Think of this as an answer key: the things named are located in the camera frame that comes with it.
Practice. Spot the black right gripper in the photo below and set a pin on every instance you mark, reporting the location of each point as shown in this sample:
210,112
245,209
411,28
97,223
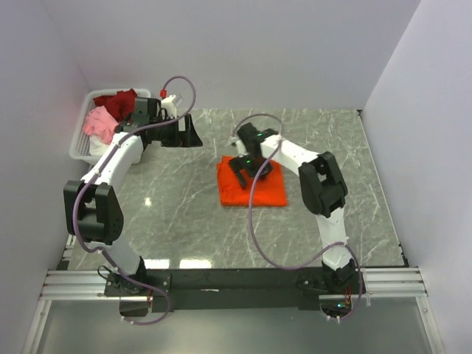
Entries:
240,163

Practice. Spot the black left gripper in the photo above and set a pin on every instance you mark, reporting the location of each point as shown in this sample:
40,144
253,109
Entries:
186,139

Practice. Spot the orange t shirt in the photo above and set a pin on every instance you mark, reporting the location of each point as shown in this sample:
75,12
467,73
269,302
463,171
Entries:
269,191

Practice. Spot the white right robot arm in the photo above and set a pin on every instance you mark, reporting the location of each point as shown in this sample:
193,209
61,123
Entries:
323,190

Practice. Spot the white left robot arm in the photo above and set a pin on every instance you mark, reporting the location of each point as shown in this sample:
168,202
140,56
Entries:
93,213

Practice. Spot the dark red t shirt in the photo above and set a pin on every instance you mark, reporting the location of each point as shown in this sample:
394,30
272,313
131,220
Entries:
120,105

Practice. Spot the pink t shirt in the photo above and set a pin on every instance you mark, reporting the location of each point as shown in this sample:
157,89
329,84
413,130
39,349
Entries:
100,123

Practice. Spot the white plastic basket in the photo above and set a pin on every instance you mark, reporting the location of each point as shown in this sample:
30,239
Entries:
79,147

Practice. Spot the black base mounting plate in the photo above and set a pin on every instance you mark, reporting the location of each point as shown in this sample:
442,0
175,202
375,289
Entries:
247,288

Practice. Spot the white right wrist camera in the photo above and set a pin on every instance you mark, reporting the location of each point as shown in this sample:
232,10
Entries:
237,143

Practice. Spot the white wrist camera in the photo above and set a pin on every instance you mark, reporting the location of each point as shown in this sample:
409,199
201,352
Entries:
169,104
237,143

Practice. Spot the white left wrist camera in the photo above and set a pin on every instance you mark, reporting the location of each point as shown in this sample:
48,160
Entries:
169,104

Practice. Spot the aluminium rail frame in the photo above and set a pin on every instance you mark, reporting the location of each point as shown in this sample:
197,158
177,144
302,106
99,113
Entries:
174,218

